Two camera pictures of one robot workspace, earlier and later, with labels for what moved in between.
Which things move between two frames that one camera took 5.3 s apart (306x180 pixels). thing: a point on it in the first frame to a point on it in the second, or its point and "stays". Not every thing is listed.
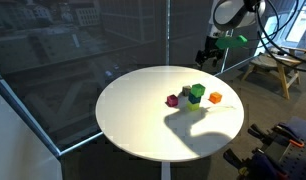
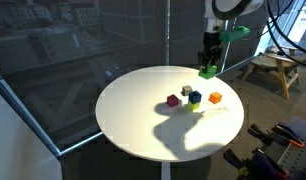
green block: x=198 y=90 to x=211 y=72
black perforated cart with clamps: x=286 y=155 stays
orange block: x=215 y=97 stays
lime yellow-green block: x=193 y=106 stays
